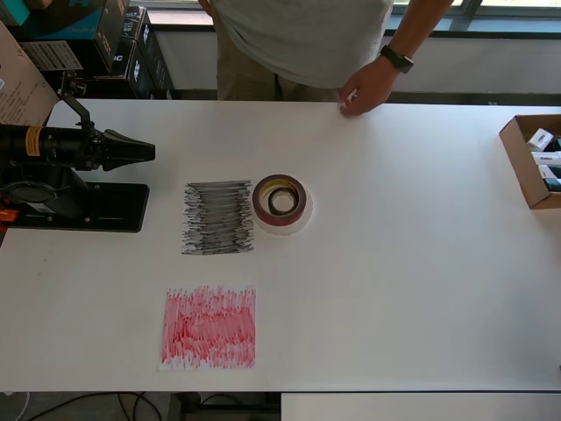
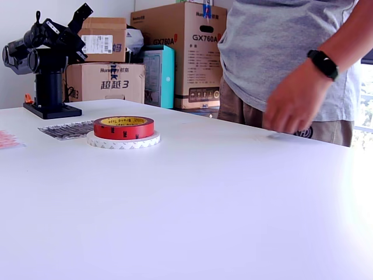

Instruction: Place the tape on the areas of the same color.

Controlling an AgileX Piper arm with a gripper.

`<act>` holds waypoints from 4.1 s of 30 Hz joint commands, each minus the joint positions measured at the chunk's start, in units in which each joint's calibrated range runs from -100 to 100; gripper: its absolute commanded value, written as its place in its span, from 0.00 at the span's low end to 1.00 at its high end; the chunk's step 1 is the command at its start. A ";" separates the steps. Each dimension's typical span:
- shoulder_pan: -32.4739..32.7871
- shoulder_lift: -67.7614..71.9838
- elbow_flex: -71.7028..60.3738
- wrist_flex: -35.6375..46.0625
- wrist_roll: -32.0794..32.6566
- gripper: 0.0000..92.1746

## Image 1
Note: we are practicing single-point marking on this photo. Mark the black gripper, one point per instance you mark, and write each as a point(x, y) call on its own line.
point(90, 149)

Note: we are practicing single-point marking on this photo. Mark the red tape roll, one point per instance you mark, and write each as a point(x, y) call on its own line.
point(257, 201)

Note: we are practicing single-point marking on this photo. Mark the black tape roll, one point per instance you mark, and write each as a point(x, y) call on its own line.
point(269, 202)

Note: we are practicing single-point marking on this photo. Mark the white tape roll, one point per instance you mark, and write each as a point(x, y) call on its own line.
point(285, 230)

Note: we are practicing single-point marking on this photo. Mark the person's left forearm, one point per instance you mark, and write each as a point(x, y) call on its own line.
point(421, 26)

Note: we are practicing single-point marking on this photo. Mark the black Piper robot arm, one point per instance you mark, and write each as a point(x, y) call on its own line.
point(57, 147)

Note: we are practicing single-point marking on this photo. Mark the person's left hand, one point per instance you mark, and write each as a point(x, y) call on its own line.
point(368, 92)

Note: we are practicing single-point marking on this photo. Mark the black AOC carton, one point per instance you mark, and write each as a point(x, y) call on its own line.
point(153, 66)

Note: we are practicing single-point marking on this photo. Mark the black scribbled paper sheet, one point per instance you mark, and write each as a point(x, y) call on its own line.
point(219, 217)

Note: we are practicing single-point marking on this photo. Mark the brown cardboard panel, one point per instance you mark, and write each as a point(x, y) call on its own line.
point(22, 79)

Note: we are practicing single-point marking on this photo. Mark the orange clamp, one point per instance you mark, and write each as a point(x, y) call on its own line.
point(9, 216)

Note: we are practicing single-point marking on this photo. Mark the black and teal carton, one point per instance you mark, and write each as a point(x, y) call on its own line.
point(87, 26)

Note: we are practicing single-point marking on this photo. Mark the red scribbled paper sheet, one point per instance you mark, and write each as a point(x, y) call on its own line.
point(208, 329)

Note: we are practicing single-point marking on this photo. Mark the person in grey shirt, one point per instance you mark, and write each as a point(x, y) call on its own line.
point(298, 44)

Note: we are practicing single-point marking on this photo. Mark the black wristwatch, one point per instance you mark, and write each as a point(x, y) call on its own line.
point(401, 61)

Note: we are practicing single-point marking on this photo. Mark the white neighbouring table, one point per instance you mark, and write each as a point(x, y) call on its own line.
point(416, 410)

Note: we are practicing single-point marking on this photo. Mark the open brown cardboard box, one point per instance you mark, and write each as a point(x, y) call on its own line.
point(519, 171)

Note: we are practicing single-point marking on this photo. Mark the white printed small box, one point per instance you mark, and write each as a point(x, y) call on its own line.
point(545, 157)

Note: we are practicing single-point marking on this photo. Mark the white and teal small box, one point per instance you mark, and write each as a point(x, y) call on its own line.
point(550, 171)

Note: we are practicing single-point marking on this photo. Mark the dark teal small box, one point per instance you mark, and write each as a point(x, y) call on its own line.
point(553, 185)
point(556, 144)

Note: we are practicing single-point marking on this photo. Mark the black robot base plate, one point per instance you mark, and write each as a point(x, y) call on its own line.
point(122, 206)

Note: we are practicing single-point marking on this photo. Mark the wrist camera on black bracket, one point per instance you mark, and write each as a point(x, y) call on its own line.
point(74, 85)

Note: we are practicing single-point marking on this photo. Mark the black table frame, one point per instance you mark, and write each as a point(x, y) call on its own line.
point(179, 408)

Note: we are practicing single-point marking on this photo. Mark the dark window frame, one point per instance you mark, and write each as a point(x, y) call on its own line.
point(504, 33)

